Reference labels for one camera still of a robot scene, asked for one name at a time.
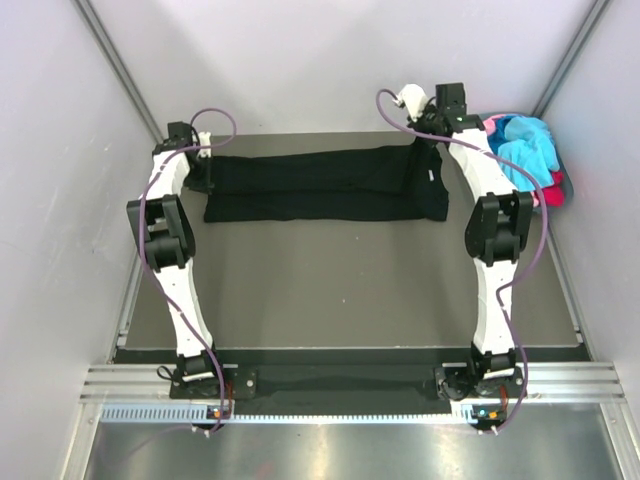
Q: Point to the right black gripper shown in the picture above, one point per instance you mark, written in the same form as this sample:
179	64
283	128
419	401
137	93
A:
427	110

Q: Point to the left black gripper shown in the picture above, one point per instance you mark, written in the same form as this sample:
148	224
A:
204	183

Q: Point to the black t shirt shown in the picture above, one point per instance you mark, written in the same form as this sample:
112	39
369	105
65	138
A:
386	183

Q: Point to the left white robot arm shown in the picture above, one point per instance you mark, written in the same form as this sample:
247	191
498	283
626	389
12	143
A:
166	246

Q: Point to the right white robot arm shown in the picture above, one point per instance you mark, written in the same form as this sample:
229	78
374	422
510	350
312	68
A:
495	236

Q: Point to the dark blue t shirt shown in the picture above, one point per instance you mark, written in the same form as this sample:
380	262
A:
495	135

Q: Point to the light cyan t shirt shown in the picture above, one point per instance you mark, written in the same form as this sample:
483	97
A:
527	143

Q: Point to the pink t shirt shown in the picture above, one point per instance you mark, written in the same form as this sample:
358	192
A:
492	122

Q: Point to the red t shirt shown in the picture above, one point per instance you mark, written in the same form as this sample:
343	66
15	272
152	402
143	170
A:
554	195

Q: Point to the blue-grey laundry basket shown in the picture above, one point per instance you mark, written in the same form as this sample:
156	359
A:
489	124

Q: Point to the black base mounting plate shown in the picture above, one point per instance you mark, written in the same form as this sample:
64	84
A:
429	382

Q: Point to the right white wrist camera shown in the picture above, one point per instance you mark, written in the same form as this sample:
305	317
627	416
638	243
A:
413	99

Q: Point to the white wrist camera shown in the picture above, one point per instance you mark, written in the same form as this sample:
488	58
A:
204	139
413	99

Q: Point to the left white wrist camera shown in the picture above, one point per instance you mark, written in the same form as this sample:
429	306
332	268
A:
204	139

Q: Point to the left aluminium corner post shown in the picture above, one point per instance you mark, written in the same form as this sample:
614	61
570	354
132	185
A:
92	20

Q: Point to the aluminium corner post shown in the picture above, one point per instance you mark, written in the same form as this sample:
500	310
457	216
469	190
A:
571	54
92	20

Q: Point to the right aluminium corner post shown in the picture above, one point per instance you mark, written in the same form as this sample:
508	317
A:
571	54

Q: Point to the grey slotted cable duct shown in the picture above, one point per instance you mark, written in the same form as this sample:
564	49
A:
208	413

